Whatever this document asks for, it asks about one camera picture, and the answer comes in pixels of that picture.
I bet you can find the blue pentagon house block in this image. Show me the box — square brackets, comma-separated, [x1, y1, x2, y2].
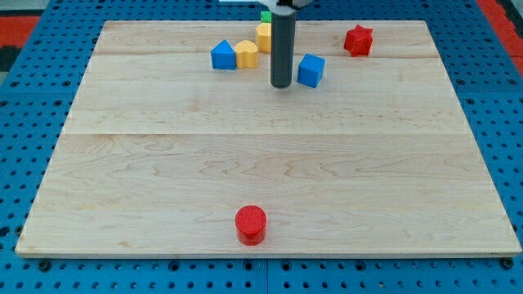
[210, 40, 236, 70]

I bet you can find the blue cube block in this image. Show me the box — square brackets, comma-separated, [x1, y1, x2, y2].
[297, 54, 326, 88]

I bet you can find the yellow hexagon block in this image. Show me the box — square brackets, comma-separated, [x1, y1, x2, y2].
[255, 23, 271, 53]

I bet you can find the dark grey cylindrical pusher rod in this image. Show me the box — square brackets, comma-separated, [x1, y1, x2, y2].
[270, 12, 296, 88]

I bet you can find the light wooden board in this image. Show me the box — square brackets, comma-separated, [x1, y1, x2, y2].
[16, 20, 521, 259]

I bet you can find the green block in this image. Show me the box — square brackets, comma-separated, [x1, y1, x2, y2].
[261, 11, 272, 23]

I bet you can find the red cylinder block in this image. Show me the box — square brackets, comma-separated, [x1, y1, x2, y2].
[235, 205, 267, 246]

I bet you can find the red star block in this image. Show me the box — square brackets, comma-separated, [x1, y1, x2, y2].
[343, 24, 373, 57]

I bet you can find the yellow heart block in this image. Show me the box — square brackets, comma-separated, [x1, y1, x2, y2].
[234, 40, 258, 69]

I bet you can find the grey robot end mount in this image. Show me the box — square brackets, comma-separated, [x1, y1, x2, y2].
[259, 0, 313, 11]

